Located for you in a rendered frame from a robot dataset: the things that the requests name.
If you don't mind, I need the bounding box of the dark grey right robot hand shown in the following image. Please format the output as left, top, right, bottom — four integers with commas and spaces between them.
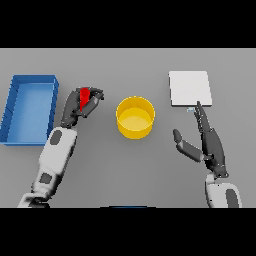
172, 100, 230, 179

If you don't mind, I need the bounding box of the yellow bowl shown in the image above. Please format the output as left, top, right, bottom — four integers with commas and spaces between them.
115, 95, 156, 140

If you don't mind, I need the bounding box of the red beaker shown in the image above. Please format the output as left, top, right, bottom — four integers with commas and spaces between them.
79, 87, 92, 113

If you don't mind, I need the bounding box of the pale square measuring scale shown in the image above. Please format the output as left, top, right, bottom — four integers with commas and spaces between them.
168, 70, 213, 113

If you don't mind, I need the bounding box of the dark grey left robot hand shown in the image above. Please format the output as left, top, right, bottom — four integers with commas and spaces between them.
59, 86, 105, 130

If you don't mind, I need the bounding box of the blue tray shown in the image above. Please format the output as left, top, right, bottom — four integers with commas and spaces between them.
0, 74, 60, 147

